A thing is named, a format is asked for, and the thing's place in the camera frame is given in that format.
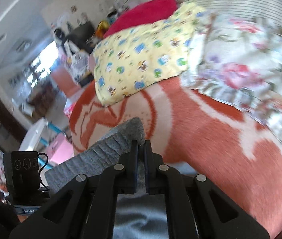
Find dark wooden cabinet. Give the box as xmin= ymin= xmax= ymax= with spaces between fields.
xmin=0 ymin=91 xmax=28 ymax=146

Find black cable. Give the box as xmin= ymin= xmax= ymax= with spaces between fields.
xmin=37 ymin=153 xmax=49 ymax=176

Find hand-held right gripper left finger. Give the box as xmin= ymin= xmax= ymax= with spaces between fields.
xmin=9 ymin=141 xmax=139 ymax=239

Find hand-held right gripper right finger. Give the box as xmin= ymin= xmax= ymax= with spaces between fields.
xmin=144 ymin=141 xmax=271 ymax=239

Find grey pants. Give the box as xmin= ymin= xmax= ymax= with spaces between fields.
xmin=44 ymin=117 xmax=169 ymax=239

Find orange and white blanket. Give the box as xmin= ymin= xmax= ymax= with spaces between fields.
xmin=66 ymin=76 xmax=282 ymax=239

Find floral ruffled pillow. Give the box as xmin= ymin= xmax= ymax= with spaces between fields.
xmin=182 ymin=12 xmax=282 ymax=165

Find red cloth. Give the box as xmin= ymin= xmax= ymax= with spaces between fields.
xmin=103 ymin=0 xmax=177 ymax=38

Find white furniture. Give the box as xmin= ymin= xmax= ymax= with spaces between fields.
xmin=19 ymin=118 xmax=50 ymax=153

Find yellow printed pillow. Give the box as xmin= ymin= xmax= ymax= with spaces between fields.
xmin=93 ymin=1 xmax=206 ymax=106

